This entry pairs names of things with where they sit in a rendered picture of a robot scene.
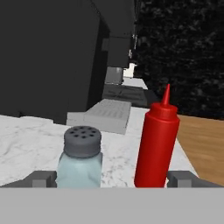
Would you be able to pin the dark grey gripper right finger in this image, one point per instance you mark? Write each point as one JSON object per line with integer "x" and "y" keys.
{"x": 183, "y": 178}

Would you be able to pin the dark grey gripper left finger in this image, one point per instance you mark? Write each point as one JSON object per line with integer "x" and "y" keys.
{"x": 40, "y": 179}

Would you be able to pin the red condiment squeeze bottle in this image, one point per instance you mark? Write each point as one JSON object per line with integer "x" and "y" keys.
{"x": 157, "y": 145}

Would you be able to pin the glass shaker with grey lid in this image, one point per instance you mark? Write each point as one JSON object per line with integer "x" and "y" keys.
{"x": 81, "y": 157}

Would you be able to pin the dark grey hob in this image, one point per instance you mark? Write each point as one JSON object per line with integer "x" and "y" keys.
{"x": 128, "y": 94}

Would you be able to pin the small white container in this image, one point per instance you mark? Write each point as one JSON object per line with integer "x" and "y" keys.
{"x": 129, "y": 70}

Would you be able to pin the black range hood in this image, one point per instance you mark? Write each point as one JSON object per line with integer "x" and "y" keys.
{"x": 118, "y": 32}

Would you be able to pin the black wall cabinet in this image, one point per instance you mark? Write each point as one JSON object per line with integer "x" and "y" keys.
{"x": 49, "y": 55}

